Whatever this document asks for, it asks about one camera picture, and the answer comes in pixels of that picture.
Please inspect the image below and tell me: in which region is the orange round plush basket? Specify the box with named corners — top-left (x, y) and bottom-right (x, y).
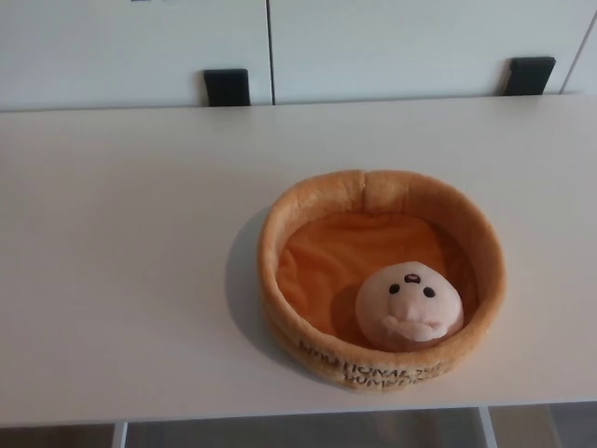
top-left (256, 169), bottom-right (507, 390)

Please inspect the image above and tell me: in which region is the black cabinet handle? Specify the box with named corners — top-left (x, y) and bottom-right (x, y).
top-left (202, 68), bottom-right (251, 108)
top-left (502, 56), bottom-right (558, 97)

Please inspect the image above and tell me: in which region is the pink plush dumpling toy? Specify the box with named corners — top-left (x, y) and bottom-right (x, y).
top-left (355, 262), bottom-right (465, 352)

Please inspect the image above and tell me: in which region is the white cabinet door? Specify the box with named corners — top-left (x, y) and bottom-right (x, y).
top-left (0, 0), bottom-right (275, 113)
top-left (265, 0), bottom-right (597, 106)
top-left (565, 18), bottom-right (597, 96)

